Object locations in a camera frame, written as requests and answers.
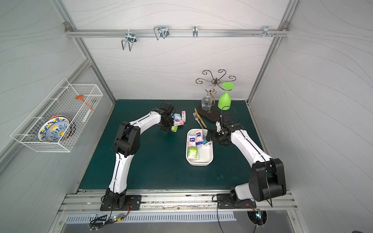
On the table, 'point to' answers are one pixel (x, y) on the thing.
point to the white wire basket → (62, 102)
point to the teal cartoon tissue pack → (205, 138)
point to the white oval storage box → (205, 152)
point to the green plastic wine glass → (225, 101)
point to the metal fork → (196, 118)
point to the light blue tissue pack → (177, 116)
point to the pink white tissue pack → (178, 122)
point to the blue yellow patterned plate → (57, 128)
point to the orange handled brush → (80, 97)
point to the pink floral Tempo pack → (192, 140)
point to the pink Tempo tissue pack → (199, 138)
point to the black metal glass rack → (213, 114)
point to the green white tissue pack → (193, 153)
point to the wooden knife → (199, 116)
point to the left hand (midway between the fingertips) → (175, 125)
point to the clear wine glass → (207, 101)
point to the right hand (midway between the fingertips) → (213, 138)
